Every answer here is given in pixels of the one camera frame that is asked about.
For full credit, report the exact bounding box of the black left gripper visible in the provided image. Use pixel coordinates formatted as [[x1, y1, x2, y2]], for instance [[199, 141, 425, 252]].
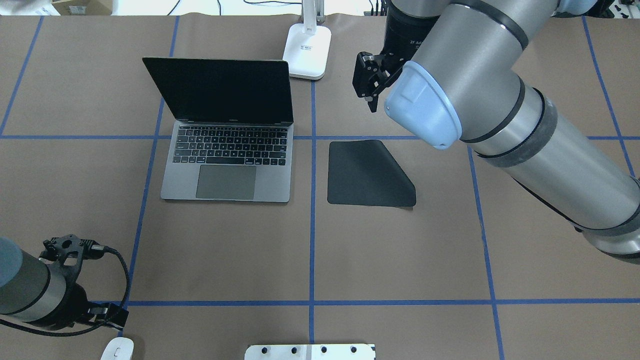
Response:
[[47, 265, 130, 331]]

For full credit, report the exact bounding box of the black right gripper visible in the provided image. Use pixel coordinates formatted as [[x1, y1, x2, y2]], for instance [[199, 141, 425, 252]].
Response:
[[352, 51, 407, 113]]

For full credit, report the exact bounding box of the white computer mouse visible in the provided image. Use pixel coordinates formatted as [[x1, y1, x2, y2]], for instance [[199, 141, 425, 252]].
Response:
[[100, 337, 135, 360]]

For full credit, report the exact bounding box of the black mouse pad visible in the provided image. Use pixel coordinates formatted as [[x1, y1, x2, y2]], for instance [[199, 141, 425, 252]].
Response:
[[327, 139, 417, 207]]

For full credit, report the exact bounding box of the silver laptop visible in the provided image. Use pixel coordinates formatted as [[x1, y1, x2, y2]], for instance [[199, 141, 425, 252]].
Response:
[[142, 57, 294, 203]]

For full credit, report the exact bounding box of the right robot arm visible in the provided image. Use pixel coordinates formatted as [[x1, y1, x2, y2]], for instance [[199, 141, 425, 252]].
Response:
[[352, 0, 640, 264]]

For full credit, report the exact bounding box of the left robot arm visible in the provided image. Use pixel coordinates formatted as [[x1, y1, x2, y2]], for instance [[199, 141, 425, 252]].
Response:
[[0, 234, 131, 337]]

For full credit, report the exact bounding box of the white desk lamp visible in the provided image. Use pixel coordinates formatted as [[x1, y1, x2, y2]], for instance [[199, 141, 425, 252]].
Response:
[[282, 0, 332, 81]]

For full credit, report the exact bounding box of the brown cardboard box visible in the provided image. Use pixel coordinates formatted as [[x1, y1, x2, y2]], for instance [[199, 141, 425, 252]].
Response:
[[51, 0, 114, 16]]

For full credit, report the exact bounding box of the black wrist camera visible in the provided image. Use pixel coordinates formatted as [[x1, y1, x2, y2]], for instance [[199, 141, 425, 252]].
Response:
[[38, 234, 106, 267]]

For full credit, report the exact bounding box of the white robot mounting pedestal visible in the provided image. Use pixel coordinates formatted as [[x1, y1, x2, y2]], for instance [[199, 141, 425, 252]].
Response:
[[244, 342, 377, 360]]

